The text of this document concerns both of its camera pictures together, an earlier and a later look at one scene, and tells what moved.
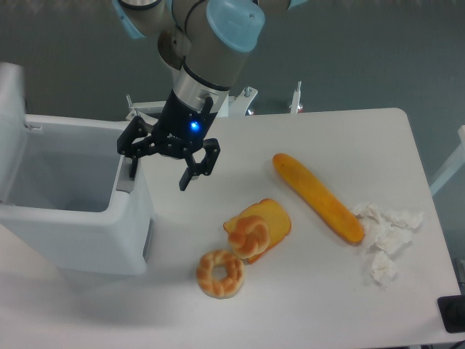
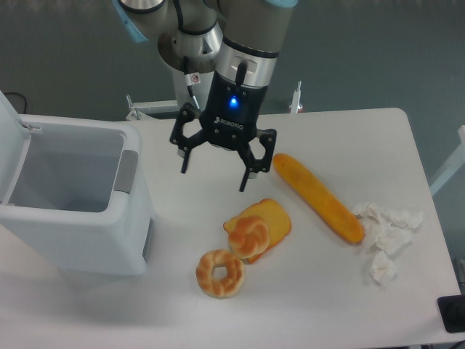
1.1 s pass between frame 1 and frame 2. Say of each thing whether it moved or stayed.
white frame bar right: stayed
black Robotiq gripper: moved
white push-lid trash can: stayed
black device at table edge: stayed
